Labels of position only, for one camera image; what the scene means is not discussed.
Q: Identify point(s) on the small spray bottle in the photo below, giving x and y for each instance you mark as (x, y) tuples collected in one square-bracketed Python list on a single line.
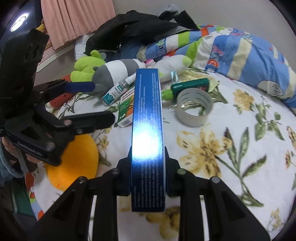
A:
[(118, 90)]

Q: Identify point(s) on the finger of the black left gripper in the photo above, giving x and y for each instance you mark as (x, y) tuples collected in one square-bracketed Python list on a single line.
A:
[(75, 87), (89, 122)]

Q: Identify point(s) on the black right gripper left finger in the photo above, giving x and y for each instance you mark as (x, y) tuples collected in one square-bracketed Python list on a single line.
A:
[(68, 217)]

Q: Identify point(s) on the person's left hand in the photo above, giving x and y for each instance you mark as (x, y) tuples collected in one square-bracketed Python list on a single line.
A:
[(26, 162)]

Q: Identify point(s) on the blue rectangular box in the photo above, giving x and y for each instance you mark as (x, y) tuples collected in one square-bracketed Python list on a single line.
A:
[(148, 176)]

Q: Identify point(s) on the green orange medicine box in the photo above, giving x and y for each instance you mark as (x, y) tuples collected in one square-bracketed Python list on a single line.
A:
[(125, 114)]

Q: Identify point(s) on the red knitted plush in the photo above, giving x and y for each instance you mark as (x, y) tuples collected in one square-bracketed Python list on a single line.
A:
[(60, 100)]

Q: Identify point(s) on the lime green plush toy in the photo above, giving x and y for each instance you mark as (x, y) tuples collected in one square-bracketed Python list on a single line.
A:
[(83, 67)]

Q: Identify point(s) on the floral white blanket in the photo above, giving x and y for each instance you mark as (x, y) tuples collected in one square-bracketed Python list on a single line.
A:
[(248, 141)]

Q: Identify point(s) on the black clothing pile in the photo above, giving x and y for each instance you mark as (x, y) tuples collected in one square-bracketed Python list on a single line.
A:
[(139, 27)]

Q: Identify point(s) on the white plush with green ears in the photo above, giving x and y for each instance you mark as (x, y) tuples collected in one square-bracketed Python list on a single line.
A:
[(168, 65)]

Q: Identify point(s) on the grey white striped plush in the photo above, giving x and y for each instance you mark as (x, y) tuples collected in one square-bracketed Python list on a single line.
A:
[(113, 72)]

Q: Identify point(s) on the grey duct tape roll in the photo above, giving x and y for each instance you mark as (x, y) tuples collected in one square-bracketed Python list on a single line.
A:
[(193, 107)]

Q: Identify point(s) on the orange round plush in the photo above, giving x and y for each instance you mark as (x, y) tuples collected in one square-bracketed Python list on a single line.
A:
[(80, 158)]

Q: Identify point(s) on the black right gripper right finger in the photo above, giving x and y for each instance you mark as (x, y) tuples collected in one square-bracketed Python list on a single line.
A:
[(227, 217)]

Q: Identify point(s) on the colourful striped quilt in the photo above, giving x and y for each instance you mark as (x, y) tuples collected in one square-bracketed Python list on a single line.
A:
[(236, 54)]

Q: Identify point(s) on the pink curtain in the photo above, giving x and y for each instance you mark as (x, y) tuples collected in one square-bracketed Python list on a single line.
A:
[(67, 20)]

